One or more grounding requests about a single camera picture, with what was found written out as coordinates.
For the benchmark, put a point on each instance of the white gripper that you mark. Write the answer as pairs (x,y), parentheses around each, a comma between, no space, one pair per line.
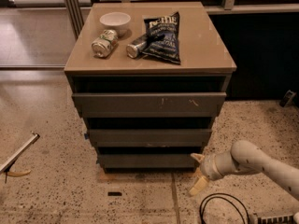
(208,168)

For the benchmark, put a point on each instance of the grey bottom drawer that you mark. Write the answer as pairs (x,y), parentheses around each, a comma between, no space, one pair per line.
(181,161)

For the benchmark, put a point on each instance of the grey drawer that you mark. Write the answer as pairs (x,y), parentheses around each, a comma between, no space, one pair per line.
(149,105)
(150,137)
(181,161)

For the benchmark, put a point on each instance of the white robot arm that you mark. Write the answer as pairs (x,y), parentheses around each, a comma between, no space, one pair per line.
(244,158)

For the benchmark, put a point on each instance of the grey drawer cabinet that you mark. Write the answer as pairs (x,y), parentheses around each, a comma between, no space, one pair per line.
(206,66)

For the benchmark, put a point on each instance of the grey top drawer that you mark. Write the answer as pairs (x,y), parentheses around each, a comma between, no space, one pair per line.
(149,105)

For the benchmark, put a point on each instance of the grey middle drawer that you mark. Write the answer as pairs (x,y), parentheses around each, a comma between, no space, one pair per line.
(150,137)

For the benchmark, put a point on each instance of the grey power strip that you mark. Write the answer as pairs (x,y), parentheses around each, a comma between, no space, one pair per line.
(260,218)

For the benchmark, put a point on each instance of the black kettle chips bag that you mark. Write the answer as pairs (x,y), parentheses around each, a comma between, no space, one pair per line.
(162,33)

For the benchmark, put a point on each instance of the dark silver can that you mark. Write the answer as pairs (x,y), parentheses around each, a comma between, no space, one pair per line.
(137,46)

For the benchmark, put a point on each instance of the green soda can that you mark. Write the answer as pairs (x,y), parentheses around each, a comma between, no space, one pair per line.
(103,45)

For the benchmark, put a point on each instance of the white bowl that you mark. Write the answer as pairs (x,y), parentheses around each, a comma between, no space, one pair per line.
(117,21)

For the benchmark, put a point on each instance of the metal bar on left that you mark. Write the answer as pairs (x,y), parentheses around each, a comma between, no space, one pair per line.
(5,167)

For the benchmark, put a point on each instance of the yellow curved piece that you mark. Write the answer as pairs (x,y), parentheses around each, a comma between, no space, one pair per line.
(18,174)

